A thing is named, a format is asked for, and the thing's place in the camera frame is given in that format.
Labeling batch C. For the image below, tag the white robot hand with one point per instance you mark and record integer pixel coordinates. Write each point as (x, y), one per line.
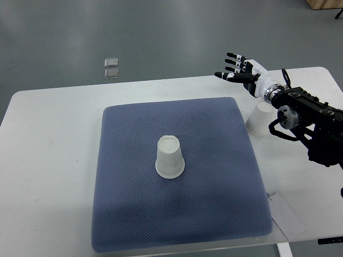
(257, 79)

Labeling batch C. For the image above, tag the white paper cup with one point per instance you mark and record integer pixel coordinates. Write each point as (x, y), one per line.
(169, 159)
(258, 122)

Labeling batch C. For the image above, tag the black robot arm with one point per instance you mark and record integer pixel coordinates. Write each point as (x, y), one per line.
(300, 117)

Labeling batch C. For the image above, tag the wooden furniture corner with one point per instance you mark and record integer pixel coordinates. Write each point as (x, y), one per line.
(324, 4)

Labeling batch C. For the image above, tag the black tripod leg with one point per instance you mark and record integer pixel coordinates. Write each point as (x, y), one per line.
(338, 14)

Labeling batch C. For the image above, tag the blue textured cushion mat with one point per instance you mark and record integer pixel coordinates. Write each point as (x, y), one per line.
(220, 195)

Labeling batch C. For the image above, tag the upper floor socket plate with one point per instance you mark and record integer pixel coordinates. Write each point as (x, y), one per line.
(111, 62)

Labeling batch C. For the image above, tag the white paper tag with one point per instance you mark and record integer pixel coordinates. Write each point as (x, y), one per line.
(284, 217)

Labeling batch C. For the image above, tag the white table leg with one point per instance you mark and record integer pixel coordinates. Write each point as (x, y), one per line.
(284, 250)

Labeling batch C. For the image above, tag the black table bracket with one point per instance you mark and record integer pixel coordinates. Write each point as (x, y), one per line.
(331, 240)

